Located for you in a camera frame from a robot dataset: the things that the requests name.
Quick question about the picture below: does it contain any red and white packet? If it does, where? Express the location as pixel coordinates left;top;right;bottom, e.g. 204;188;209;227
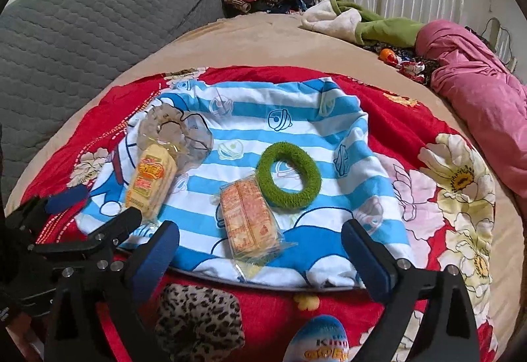
397;60;427;83

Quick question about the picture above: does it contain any blue striped cartoon cloth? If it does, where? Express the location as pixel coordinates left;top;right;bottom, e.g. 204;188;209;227
76;76;416;291

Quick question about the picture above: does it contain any beige blanket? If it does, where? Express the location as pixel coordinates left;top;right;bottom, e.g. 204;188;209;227
4;14;527;346

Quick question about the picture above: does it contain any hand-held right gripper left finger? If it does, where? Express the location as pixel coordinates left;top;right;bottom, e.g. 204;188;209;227
43;221;180;362

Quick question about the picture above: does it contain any green fuzzy scrunchie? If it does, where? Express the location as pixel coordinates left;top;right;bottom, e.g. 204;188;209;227
256;142;322;211

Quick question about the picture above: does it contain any red floral blanket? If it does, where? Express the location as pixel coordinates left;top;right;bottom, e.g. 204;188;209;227
18;65;501;362

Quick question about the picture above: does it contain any leopard print scrunchie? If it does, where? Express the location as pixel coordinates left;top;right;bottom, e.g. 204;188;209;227
154;284;243;362

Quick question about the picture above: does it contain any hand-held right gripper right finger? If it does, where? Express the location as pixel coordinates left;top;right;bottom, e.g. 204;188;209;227
342;219;480;362

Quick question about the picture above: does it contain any blue and white chocolate egg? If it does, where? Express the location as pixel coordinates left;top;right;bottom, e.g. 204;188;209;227
284;315;352;362

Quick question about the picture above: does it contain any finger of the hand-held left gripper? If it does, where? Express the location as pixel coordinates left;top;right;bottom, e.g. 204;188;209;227
6;184;90;241
29;206;144;262

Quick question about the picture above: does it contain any green and white garment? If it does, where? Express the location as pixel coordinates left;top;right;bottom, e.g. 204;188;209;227
302;0;427;48

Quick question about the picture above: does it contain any pink duvet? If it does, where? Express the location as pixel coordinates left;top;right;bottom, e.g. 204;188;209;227
415;20;527;198

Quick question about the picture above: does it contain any yellow snack packet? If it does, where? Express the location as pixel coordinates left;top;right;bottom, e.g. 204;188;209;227
124;142;179;223

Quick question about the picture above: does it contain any orange snack packet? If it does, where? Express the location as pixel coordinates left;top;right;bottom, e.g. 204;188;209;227
214;177;299;278

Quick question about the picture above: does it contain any white metal frame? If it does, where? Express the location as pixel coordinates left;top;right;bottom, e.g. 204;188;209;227
480;16;517;70

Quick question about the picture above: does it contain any grey quilted cushion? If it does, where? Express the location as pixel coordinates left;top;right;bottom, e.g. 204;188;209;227
0;0;225;171

